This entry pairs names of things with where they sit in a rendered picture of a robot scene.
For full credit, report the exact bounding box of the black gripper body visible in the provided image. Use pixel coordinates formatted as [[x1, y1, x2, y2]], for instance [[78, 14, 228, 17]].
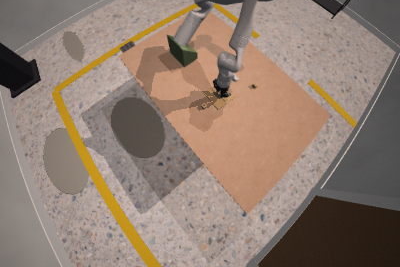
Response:
[[216, 82, 229, 93]]

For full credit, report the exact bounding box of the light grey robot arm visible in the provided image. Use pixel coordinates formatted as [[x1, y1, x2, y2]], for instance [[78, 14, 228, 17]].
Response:
[[173, 0, 272, 88]]

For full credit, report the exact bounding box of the tan square mat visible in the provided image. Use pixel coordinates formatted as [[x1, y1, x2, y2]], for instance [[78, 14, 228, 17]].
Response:
[[204, 86, 235, 110]]

